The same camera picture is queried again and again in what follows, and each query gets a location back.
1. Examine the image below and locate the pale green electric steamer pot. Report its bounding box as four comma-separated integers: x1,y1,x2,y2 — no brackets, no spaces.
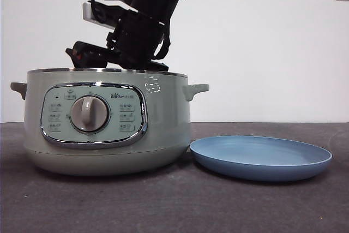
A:
10,67,210,177

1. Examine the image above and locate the blue round plate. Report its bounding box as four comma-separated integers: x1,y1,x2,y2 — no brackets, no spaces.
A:
189,135,333,182

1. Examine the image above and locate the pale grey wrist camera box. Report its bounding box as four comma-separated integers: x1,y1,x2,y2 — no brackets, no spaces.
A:
82,1,117,31

